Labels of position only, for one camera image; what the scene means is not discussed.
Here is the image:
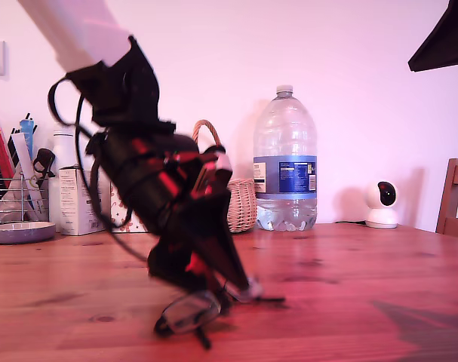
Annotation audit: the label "wicker basket with handle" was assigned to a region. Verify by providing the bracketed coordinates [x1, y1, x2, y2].
[192, 119, 258, 234]

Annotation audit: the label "brown wooden chair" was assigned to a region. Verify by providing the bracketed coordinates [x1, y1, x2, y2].
[435, 158, 458, 242]

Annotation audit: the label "gingerbread print tissue box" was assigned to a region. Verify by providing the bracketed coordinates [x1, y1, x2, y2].
[109, 179, 151, 234]

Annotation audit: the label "long black arm cable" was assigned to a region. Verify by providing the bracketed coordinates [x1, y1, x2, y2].
[75, 94, 151, 263]

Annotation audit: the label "metal wire rack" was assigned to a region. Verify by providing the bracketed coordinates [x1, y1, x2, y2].
[0, 168, 50, 226]

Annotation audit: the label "black thin-framed glasses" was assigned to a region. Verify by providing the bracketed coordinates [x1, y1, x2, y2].
[154, 277, 286, 350]

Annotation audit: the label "black clip tool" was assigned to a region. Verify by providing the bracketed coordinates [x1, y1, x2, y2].
[32, 147, 57, 189]

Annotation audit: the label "small white round camera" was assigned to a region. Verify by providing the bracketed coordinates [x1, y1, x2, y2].
[364, 180, 399, 230]

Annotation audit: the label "large clear water bottle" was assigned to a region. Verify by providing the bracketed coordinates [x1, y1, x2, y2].
[253, 84, 318, 232]

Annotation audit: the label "white printed carton box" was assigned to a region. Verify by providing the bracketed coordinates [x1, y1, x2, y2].
[57, 164, 111, 237]

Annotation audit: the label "grey round dish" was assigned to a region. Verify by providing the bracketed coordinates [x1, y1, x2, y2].
[0, 221, 57, 245]

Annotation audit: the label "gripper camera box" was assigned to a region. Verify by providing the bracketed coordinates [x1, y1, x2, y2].
[192, 149, 234, 197]

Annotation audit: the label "white insulated bottle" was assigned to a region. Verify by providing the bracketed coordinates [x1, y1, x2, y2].
[47, 121, 81, 234]

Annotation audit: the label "blue tube with straws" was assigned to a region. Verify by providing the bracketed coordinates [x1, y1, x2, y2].
[19, 112, 39, 159]

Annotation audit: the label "short black arm cable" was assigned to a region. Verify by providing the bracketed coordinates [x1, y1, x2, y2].
[48, 77, 87, 127]

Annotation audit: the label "white paper strip packet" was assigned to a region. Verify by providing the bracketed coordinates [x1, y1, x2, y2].
[9, 131, 48, 222]

